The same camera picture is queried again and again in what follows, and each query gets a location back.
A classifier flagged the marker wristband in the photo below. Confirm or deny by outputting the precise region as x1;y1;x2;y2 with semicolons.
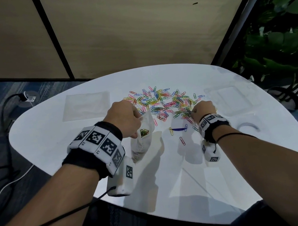
196;110;233;146
56;118;130;186

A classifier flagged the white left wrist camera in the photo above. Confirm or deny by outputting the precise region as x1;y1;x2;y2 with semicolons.
101;155;138;200

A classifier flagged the right marker wristband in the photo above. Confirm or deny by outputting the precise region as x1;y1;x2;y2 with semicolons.
196;110;233;146

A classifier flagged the person's right hand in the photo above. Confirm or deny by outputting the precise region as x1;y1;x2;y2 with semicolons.
189;99;219;125

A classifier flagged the black right camera cable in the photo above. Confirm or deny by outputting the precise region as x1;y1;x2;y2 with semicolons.
210;128;259;154

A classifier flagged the clear plastic box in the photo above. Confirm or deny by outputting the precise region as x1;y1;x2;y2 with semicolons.
224;109;285;158

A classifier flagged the person's right forearm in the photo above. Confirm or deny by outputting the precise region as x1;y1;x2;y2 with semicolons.
215;117;298;226

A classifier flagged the black plant stand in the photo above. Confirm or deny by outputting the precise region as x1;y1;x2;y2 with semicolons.
266;82;298;114

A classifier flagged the clear plastic bag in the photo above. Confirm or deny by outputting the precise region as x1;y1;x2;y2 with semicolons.
124;109;161;164
59;88;113;122

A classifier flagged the black left camera cable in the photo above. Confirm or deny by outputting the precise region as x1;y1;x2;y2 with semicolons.
0;186;122;226

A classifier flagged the clear plastic box lid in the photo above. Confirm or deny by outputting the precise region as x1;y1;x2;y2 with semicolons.
204;80;262;121

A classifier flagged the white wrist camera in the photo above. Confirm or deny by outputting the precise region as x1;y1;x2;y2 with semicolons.
101;155;138;200
200;137;222;165

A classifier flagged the left marker wristband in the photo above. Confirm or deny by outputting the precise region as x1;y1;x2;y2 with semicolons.
56;118;130;186

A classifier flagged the floor power socket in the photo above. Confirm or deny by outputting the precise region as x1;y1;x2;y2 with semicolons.
16;89;42;109

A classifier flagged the black camera cable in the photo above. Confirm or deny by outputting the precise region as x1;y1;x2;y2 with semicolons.
0;186;122;226
210;128;259;154

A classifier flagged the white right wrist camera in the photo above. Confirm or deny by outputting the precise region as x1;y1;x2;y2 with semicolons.
200;137;222;165

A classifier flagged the pile of coloured paper clips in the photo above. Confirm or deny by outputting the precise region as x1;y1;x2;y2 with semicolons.
123;76;223;154

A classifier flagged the black floor cable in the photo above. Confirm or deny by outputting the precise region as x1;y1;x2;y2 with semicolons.
0;92;46;226

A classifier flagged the white floor cable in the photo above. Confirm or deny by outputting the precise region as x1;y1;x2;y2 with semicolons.
0;163;42;226

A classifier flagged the person's left hand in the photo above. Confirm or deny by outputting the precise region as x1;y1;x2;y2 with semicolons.
100;97;146;143

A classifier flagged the green leafy plant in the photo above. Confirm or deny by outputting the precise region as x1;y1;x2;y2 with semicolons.
220;0;298;98

